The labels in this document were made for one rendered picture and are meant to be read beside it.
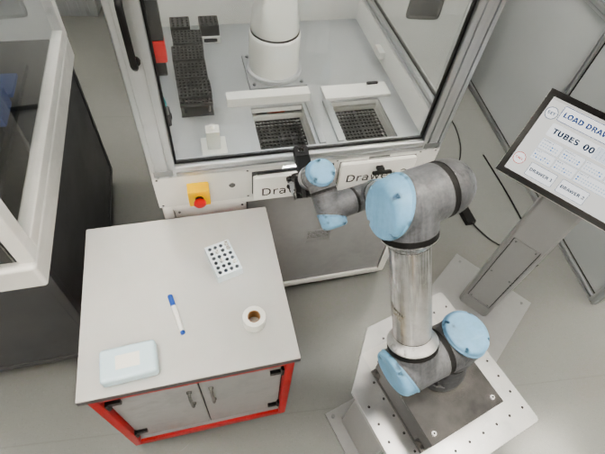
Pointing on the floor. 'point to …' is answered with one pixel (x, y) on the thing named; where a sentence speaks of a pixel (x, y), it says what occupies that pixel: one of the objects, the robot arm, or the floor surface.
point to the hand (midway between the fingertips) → (296, 180)
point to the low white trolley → (158, 423)
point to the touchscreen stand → (505, 272)
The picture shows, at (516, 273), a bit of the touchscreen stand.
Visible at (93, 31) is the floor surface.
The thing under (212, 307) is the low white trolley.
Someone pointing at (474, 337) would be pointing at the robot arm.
